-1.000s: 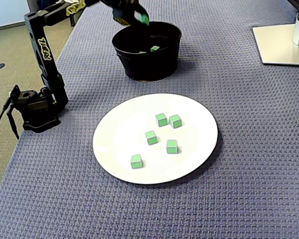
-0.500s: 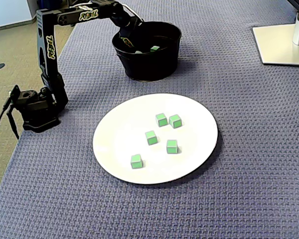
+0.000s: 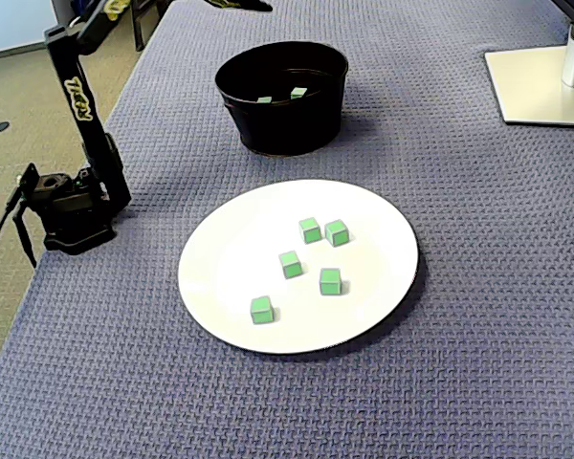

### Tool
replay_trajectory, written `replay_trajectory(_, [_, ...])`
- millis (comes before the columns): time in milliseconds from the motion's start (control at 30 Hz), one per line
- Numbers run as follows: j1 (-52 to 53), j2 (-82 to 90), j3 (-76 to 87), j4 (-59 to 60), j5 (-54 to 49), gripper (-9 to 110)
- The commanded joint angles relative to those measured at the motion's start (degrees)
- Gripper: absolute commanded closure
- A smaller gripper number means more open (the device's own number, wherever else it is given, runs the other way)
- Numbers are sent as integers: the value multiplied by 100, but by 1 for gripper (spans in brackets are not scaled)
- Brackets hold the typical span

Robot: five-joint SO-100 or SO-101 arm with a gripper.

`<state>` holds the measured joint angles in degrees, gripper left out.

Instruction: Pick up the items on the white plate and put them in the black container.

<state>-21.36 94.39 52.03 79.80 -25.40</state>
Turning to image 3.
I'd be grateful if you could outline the blue textured table mat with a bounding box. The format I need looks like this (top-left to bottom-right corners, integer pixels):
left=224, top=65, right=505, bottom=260
left=0, top=0, right=574, bottom=459

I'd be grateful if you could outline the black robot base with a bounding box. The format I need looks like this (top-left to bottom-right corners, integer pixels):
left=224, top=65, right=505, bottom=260
left=11, top=162, right=121, bottom=255

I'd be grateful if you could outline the white round plate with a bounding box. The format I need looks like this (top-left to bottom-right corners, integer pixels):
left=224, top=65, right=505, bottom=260
left=177, top=179, right=421, bottom=356

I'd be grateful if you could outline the white monitor stand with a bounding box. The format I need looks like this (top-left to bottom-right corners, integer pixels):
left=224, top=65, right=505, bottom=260
left=484, top=21, right=574, bottom=128

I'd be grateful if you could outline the short black power cable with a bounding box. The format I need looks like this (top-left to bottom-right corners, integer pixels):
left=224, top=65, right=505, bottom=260
left=11, top=205, right=38, bottom=269

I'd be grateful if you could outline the black metal bucket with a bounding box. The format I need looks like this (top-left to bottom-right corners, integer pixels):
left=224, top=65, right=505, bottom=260
left=213, top=40, right=350, bottom=158

